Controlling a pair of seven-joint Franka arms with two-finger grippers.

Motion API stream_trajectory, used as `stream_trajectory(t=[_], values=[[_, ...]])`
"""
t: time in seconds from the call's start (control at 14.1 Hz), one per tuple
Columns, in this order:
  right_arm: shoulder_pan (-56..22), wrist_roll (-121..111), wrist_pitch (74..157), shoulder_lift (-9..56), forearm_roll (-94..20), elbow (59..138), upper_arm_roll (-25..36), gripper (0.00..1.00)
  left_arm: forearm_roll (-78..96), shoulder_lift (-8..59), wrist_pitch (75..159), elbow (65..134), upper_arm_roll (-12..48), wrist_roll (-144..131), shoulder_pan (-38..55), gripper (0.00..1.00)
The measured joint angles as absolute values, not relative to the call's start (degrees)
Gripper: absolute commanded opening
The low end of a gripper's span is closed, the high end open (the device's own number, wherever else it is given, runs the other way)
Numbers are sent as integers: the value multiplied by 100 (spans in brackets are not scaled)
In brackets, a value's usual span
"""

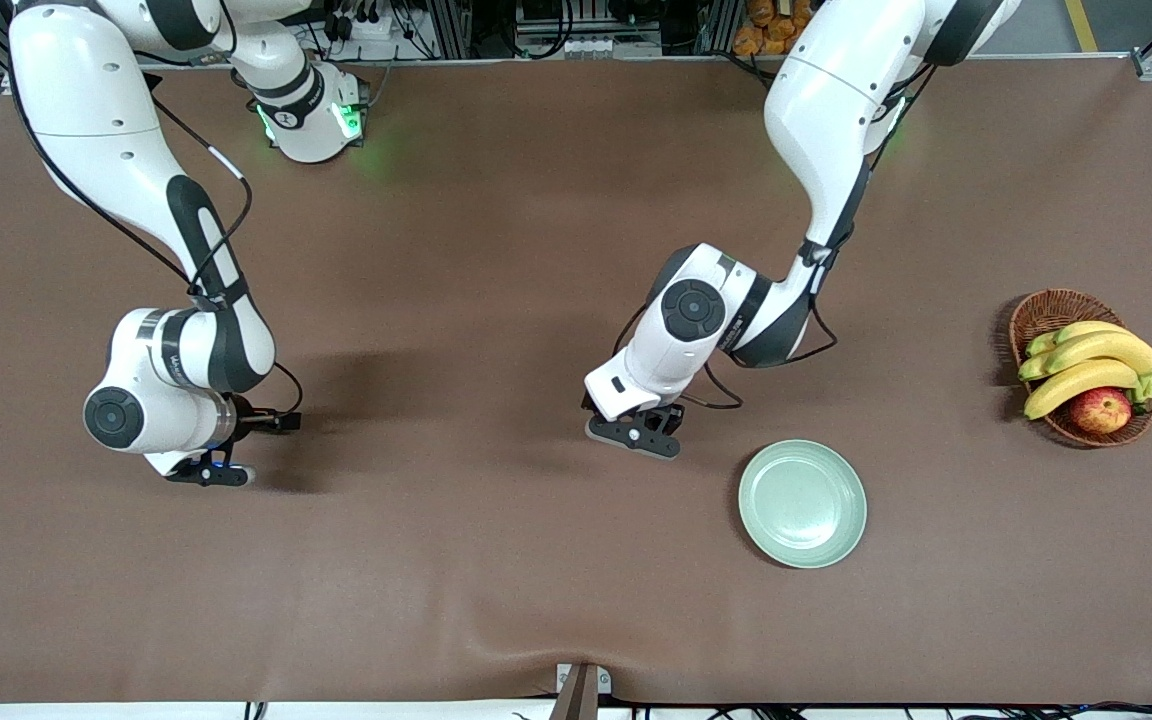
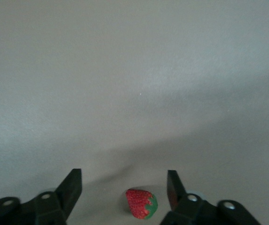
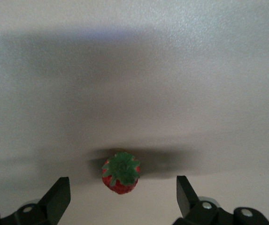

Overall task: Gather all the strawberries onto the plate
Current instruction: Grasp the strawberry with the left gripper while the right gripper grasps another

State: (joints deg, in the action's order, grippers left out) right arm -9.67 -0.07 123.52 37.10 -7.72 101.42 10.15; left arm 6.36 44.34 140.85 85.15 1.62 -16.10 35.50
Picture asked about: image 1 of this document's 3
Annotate pale green round plate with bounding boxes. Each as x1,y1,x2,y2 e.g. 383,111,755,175
738,440,868,570

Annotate brown table mat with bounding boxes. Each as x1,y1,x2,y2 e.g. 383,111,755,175
0,55,1152,706

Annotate white connector strip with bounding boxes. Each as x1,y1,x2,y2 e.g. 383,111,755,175
519,35,664,59

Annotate brown wicker basket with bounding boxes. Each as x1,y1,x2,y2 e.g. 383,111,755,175
1009,289,1152,449

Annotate pile of brown bread rolls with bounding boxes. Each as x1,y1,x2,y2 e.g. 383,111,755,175
732,0,819,57

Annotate white power strip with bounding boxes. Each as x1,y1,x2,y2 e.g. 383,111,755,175
326,0,409,43

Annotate yellow banana bunch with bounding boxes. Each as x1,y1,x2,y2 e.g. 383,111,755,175
1018,320,1152,421

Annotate red apple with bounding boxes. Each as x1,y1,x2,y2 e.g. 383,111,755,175
1069,387,1134,436

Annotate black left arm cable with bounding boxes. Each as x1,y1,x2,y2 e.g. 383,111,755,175
614,60,937,411

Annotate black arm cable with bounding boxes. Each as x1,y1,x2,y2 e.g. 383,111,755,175
614,60,937,411
8,40,305,421

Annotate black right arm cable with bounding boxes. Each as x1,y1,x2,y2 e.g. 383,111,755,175
8,40,305,421

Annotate metal camera mounting post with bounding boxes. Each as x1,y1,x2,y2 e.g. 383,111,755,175
547,662,613,720

